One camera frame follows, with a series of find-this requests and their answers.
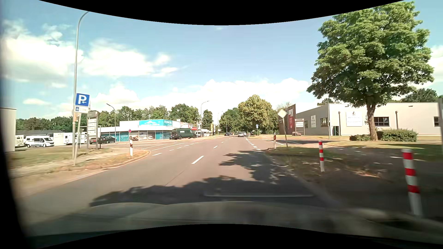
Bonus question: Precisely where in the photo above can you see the dark parked car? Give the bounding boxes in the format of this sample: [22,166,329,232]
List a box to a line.
[89,136,116,145]

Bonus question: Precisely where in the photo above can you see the dark green van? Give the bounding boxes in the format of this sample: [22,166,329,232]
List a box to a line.
[169,128,197,140]

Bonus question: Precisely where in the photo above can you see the blue parking sign on post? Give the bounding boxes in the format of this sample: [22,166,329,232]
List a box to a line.
[73,93,90,166]

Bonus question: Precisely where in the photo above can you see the grass verge with pavement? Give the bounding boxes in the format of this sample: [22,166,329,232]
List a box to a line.
[251,134,443,218]

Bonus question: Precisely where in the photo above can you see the row of trees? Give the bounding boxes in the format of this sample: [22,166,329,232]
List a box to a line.
[15,95,281,133]

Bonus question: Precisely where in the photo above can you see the large green tree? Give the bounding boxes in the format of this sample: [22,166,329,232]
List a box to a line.
[307,2,434,141]

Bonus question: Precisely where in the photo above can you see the diamond priority road sign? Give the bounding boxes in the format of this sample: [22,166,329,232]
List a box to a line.
[277,109,288,148]

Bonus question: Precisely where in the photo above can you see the white shop building blue sign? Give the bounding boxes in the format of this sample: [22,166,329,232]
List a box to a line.
[99,119,198,142]

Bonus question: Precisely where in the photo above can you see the dry grass verge with path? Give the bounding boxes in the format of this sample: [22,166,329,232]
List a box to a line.
[9,147,150,198]

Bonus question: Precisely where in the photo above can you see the white building corner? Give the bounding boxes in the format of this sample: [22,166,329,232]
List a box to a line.
[0,107,17,153]

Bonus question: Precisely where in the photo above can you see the white camper van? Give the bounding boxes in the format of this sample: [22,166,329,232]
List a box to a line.
[63,132,87,145]
[24,135,55,148]

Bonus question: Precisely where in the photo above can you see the green bushes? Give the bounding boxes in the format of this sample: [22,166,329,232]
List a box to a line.
[349,129,419,142]

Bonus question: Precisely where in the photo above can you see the grey flat-roofed building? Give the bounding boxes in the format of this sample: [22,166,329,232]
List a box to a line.
[295,102,442,136]

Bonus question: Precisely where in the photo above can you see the car's own bonnet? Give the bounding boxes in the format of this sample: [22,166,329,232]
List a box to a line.
[26,201,443,244]

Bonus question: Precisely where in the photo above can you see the dark red advertising pylon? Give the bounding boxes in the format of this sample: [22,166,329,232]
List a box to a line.
[279,104,297,135]

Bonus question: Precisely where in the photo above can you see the white board sign on posts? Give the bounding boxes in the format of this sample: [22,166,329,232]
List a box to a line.
[87,111,99,150]

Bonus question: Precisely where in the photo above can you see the tall grey lamp post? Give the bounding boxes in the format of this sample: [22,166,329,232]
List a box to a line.
[72,11,90,160]

